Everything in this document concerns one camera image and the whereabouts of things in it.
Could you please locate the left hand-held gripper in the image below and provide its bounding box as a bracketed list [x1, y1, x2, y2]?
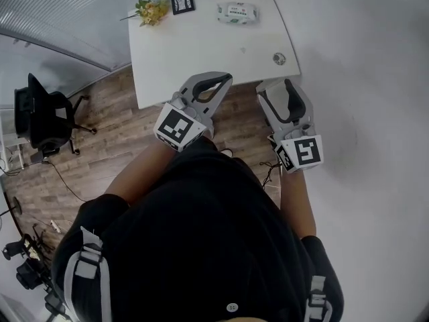
[153, 71, 233, 154]

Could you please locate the white shelf unit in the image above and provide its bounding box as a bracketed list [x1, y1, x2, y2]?
[0, 105, 26, 178]

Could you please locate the black office chair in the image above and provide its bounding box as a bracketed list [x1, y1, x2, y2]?
[13, 72, 99, 158]

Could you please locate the person's left forearm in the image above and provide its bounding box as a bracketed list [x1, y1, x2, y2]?
[104, 139, 188, 208]

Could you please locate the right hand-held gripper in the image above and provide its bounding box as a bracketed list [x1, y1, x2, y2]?
[255, 78, 324, 174]

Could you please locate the white wet wipes pack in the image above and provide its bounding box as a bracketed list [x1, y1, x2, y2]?
[216, 1, 261, 25]

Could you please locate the black floor cable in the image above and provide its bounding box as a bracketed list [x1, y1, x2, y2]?
[42, 158, 88, 203]

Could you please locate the person's right forearm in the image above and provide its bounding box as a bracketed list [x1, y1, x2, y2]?
[279, 168, 318, 239]

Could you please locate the black equipment pile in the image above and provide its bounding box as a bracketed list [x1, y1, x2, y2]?
[2, 225, 56, 292]

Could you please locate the black picture frame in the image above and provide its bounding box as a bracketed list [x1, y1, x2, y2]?
[170, 0, 196, 16]

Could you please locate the black tangled cable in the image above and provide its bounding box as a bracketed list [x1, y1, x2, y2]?
[258, 160, 283, 189]

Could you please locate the grey harness strap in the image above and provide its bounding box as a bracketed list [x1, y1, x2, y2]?
[302, 274, 333, 322]
[62, 225, 113, 322]

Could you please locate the person's black shirt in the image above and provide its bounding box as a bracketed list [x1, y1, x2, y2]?
[50, 136, 345, 322]

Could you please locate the yellow artificial flower bunch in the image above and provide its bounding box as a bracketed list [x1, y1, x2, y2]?
[119, 0, 170, 28]

